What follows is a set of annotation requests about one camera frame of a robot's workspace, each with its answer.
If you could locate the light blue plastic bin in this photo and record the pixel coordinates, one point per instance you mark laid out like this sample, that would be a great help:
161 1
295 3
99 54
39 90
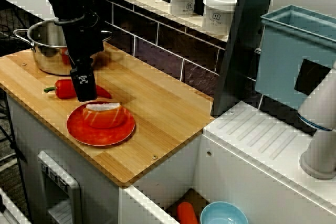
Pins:
278 64

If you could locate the silver aluminium frame rail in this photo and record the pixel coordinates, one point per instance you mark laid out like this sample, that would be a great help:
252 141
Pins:
10 211

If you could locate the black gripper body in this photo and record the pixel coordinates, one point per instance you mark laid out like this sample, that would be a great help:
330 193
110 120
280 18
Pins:
81 40

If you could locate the white lidded jar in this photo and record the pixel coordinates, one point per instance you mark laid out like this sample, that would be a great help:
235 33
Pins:
219 11
183 1

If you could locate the grey toy faucet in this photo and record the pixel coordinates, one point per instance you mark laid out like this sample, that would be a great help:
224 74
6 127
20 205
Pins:
320 134

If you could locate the grey dispenser panel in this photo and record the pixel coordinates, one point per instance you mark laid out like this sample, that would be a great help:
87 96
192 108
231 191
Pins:
60 190

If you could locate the orange toy carrot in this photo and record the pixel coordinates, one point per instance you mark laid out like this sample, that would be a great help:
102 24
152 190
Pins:
187 214

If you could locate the long red pepper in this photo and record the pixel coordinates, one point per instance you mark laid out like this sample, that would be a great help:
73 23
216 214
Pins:
64 89

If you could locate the light blue bowl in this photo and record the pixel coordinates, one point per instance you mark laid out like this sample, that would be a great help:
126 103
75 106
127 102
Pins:
223 213

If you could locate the dark grey upright panel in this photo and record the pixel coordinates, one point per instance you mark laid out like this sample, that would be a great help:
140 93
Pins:
241 51

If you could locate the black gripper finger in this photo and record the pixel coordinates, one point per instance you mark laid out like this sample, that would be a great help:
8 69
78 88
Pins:
84 87

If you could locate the white topped bread piece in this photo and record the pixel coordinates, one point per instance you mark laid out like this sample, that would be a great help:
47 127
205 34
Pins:
105 119

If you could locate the white toy sink unit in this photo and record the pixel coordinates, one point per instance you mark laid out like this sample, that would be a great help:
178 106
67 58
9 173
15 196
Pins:
249 140

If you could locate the beige tiled shelf ledge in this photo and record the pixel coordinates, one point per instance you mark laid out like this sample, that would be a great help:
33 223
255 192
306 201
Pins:
155 7

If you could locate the orange round plate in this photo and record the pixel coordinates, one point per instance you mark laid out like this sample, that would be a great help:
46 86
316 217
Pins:
102 136

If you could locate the stainless steel pot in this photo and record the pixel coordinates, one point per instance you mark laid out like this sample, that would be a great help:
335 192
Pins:
44 58

